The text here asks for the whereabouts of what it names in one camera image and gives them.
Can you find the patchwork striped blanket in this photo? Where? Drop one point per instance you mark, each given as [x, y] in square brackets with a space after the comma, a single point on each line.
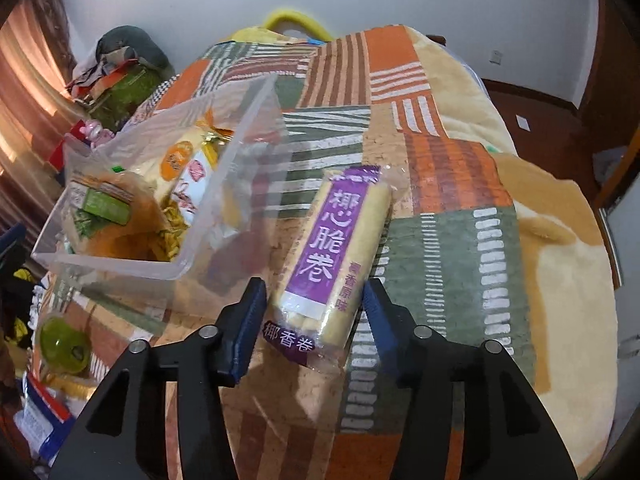
[440, 170]

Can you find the yellow cracker packet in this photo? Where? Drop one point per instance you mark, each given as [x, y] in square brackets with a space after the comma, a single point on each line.
[172, 225]

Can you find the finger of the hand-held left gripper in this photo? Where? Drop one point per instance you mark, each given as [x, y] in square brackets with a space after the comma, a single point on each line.
[11, 250]

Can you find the striped orange curtain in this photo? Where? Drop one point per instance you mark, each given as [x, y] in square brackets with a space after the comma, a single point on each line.
[30, 110]

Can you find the pile of clothes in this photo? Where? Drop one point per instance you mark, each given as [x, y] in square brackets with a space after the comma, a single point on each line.
[95, 72]

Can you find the white and pink snack packet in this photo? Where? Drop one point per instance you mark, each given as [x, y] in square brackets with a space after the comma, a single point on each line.
[197, 172]

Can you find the red box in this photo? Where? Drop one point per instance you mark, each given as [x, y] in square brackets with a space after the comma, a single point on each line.
[65, 145]

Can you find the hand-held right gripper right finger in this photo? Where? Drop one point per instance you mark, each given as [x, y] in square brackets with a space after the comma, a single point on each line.
[382, 330]

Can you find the green patterned bag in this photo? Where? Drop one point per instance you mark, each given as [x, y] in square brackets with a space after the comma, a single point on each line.
[125, 95]

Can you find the grey bag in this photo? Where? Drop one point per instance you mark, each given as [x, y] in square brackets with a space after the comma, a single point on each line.
[140, 45]

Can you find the clear packet with round label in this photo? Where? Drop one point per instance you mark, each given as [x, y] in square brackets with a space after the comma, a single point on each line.
[177, 157]

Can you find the blue and white snack packet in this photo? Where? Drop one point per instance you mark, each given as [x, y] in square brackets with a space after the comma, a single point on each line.
[45, 415]

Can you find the purple label roll packet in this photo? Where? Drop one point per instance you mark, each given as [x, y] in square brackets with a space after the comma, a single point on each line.
[325, 240]

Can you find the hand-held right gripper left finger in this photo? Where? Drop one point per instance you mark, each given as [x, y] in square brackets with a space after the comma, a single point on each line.
[245, 330]

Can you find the tan biscuit packet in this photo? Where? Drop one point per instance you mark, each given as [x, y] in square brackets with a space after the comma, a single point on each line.
[100, 205]

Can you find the white paper sheet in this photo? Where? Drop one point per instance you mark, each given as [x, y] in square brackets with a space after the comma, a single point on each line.
[522, 122]

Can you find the beige blanket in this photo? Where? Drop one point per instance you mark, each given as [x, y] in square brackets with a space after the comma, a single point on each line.
[560, 270]

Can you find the pink rabbit toy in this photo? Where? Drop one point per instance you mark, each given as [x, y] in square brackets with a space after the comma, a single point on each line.
[97, 131]

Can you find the clear plastic container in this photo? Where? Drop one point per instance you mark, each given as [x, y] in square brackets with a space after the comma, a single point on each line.
[240, 170]

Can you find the white wall socket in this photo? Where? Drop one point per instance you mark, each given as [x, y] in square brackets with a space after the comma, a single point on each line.
[495, 56]

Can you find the brown wooden door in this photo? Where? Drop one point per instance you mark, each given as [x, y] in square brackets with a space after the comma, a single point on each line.
[615, 60]

